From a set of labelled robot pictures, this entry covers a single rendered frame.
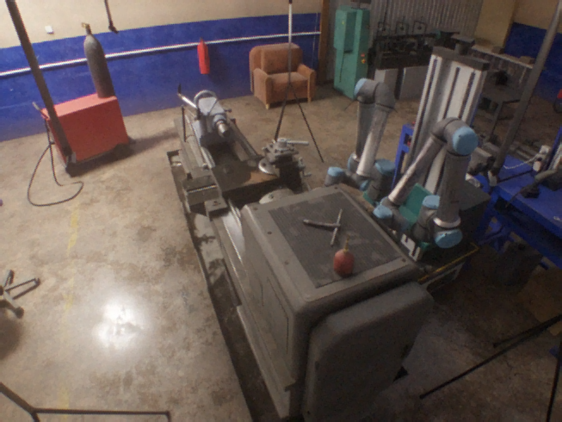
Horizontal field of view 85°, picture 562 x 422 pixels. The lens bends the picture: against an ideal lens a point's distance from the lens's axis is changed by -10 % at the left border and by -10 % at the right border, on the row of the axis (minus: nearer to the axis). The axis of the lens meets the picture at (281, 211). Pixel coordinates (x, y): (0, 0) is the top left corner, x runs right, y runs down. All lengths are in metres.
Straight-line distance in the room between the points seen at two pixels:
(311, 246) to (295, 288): 0.19
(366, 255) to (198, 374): 1.59
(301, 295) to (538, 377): 2.18
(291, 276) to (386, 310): 0.32
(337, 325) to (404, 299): 0.25
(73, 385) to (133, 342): 0.47
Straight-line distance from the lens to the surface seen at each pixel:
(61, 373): 2.82
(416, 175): 1.91
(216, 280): 2.34
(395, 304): 1.16
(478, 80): 2.04
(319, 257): 1.17
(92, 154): 4.76
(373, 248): 1.24
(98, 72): 4.63
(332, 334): 1.07
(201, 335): 2.59
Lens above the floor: 2.19
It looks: 39 degrees down
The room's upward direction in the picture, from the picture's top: straight up
